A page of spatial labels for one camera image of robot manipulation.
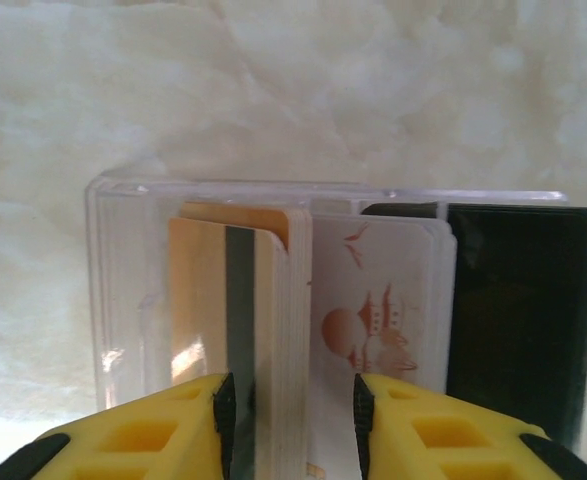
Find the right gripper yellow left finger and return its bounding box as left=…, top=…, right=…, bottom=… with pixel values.
left=0, top=371, right=238, bottom=480

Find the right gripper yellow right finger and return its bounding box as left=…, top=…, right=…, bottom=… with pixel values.
left=352, top=372, right=587, bottom=480

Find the orange magnetic stripe card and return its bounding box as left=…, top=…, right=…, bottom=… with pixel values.
left=166, top=215, right=290, bottom=480

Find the clear plastic card box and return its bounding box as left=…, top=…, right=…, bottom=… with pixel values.
left=83, top=173, right=587, bottom=419

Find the black card stack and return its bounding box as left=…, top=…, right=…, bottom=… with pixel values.
left=360, top=201, right=587, bottom=454

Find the white printed card stack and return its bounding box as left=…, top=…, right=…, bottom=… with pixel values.
left=306, top=212, right=460, bottom=480

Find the orange card stack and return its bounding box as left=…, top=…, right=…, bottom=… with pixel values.
left=178, top=201, right=315, bottom=480

